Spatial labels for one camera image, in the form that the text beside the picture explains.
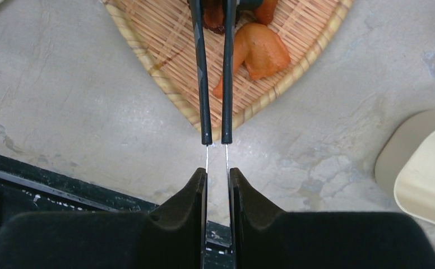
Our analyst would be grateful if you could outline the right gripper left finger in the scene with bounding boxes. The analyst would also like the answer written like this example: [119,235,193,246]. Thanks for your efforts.
[0,168,207,268]

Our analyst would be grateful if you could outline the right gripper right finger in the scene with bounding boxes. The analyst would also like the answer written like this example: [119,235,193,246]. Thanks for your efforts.
[230,168,435,268]

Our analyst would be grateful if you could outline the woven bamboo basket tray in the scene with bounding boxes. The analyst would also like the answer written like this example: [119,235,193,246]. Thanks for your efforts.
[104,0,353,129]

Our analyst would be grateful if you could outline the black metal tongs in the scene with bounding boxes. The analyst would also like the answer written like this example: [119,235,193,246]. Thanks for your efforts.
[187,0,238,227]

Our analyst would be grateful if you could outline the beige lunch box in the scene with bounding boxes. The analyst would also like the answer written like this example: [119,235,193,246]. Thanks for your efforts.
[374,109,435,224]

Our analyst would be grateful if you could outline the dark brown meat slice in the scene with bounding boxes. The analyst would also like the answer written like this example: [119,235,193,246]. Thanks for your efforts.
[201,0,225,34]

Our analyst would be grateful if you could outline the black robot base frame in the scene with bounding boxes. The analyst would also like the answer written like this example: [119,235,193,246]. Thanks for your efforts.
[0,150,237,269]

